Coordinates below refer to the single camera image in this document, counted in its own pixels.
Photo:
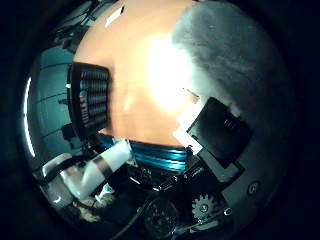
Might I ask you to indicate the white paper sheet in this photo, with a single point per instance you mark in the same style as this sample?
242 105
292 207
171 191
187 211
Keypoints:
114 16

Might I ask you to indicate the black mesh container basket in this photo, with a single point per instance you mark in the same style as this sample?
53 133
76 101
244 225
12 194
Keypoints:
90 98

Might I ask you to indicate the blue aluminium rail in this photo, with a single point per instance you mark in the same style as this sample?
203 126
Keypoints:
160 156

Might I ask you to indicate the ceiling light strip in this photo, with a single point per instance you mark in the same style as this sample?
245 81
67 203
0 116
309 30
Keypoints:
28 116

